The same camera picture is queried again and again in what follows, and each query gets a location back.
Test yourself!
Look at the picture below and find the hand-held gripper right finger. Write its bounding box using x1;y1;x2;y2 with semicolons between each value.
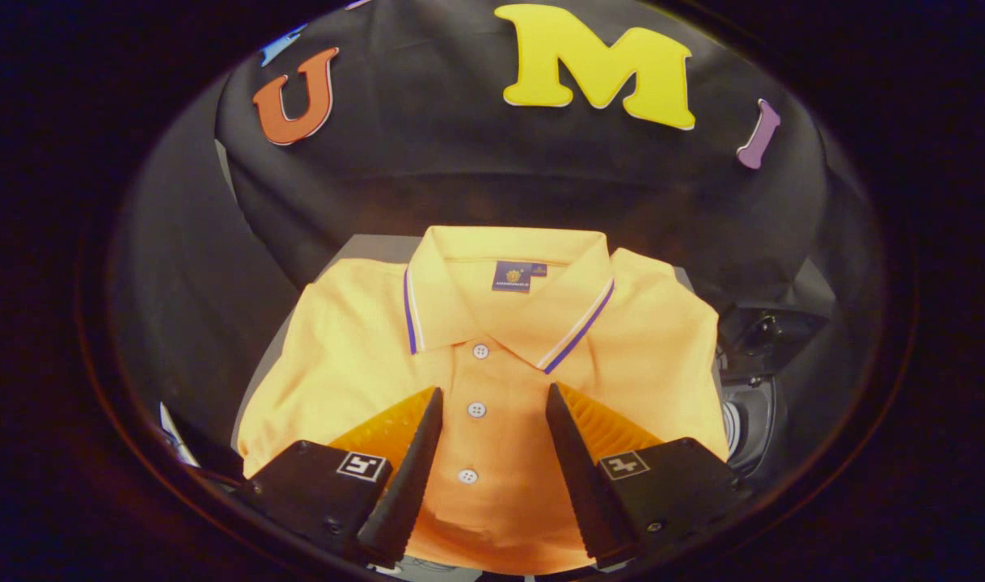
545;382;752;569

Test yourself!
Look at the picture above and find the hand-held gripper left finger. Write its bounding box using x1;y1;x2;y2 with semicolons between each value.
238;386;445;568

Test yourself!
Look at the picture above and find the orange polo shirt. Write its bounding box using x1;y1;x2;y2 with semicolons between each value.
236;225;732;576

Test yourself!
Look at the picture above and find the beige cabinet with dark top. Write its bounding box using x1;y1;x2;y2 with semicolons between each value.
230;233;724;453

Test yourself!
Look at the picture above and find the dark washing machine lid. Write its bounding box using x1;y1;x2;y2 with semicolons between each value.
715;301;833;385

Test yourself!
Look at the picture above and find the white and blue object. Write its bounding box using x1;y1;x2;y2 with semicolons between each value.
159;402;200;467

